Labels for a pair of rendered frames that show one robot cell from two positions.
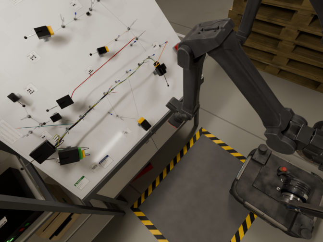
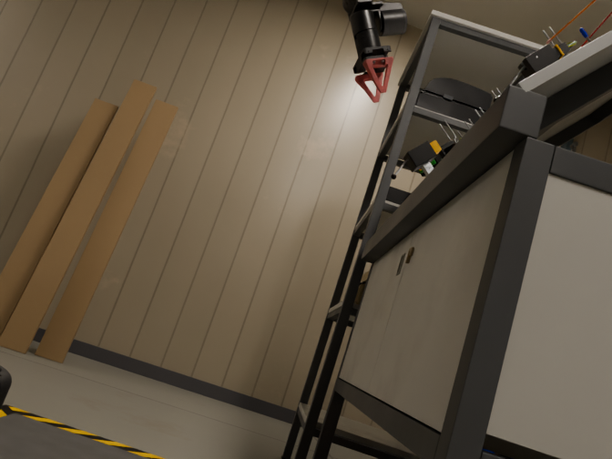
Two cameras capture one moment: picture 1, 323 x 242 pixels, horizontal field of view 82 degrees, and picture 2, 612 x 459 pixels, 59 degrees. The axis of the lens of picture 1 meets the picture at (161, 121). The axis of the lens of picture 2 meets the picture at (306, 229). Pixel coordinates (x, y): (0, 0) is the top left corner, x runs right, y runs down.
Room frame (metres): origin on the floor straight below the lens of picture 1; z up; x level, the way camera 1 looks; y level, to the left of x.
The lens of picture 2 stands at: (1.04, -1.08, 0.44)
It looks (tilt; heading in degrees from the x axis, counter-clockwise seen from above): 12 degrees up; 121
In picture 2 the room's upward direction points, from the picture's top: 19 degrees clockwise
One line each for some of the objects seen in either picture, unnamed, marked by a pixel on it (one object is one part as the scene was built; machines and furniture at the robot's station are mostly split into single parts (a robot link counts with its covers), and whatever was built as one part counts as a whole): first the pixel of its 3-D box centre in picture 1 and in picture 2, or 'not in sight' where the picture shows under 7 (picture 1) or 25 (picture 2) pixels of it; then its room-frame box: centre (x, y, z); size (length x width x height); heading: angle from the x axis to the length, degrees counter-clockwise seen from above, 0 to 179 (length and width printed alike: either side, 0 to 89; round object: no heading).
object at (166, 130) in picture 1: (175, 118); (426, 300); (0.76, -0.12, 0.60); 0.55 x 0.03 x 0.39; 120
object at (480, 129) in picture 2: (148, 131); (413, 213); (0.61, 0.11, 0.83); 1.18 x 0.05 x 0.06; 120
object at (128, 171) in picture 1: (129, 167); (373, 315); (0.49, 0.36, 0.60); 0.55 x 0.02 x 0.39; 120
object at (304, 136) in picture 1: (290, 137); not in sight; (0.12, -0.34, 1.43); 0.10 x 0.05 x 0.09; 36
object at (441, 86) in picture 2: not in sight; (444, 112); (0.33, 0.90, 1.56); 0.30 x 0.23 x 0.19; 32
